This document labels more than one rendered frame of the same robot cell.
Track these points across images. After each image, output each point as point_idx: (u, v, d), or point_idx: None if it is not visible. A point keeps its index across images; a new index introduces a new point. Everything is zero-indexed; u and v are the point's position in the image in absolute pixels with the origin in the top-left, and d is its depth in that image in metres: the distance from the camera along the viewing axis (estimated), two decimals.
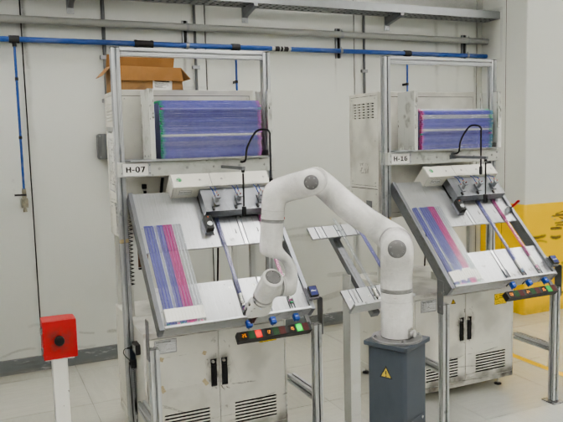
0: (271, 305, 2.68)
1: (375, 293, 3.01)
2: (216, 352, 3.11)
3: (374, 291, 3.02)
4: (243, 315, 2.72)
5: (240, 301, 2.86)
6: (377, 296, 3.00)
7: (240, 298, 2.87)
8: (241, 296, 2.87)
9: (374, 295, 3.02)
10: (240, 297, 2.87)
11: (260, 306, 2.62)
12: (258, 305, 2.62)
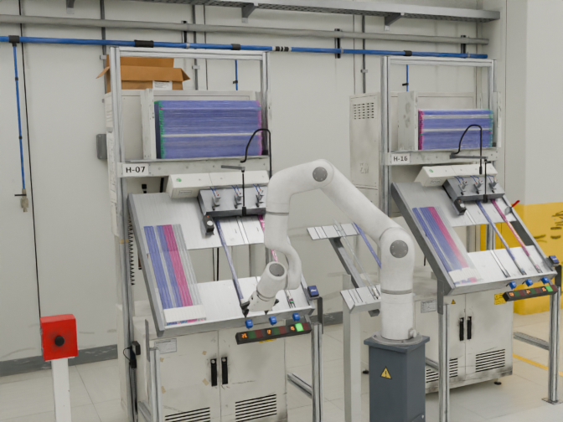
0: (275, 298, 2.64)
1: (375, 293, 3.01)
2: (216, 352, 3.11)
3: (374, 291, 3.02)
4: (240, 306, 2.65)
5: None
6: (377, 296, 3.00)
7: (242, 303, 2.85)
8: (243, 302, 2.85)
9: (374, 295, 3.02)
10: (241, 303, 2.85)
11: (264, 299, 2.59)
12: (261, 298, 2.59)
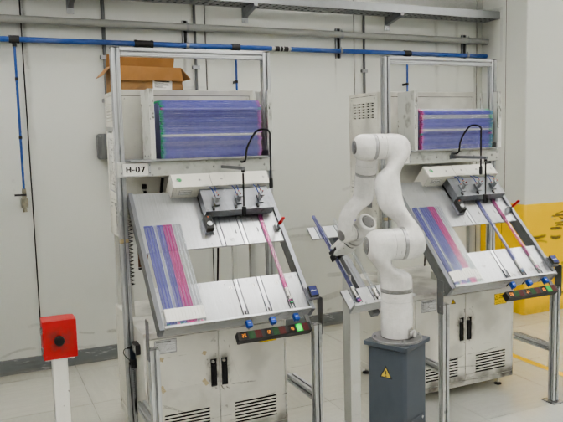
0: (339, 239, 2.97)
1: (375, 293, 3.01)
2: (216, 352, 3.11)
3: (374, 291, 3.02)
4: None
5: (353, 293, 2.97)
6: (377, 296, 3.00)
7: (353, 290, 2.97)
8: (353, 290, 2.97)
9: (374, 295, 3.02)
10: (352, 290, 2.98)
11: None
12: None
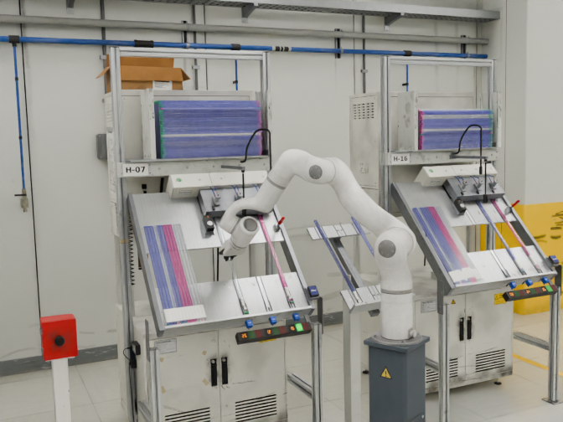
0: (227, 239, 2.86)
1: (242, 303, 2.85)
2: (216, 352, 3.11)
3: (241, 301, 2.85)
4: None
5: (356, 298, 2.95)
6: (243, 306, 2.84)
7: (355, 295, 2.96)
8: (356, 295, 2.96)
9: (241, 304, 2.85)
10: (354, 295, 2.96)
11: None
12: None
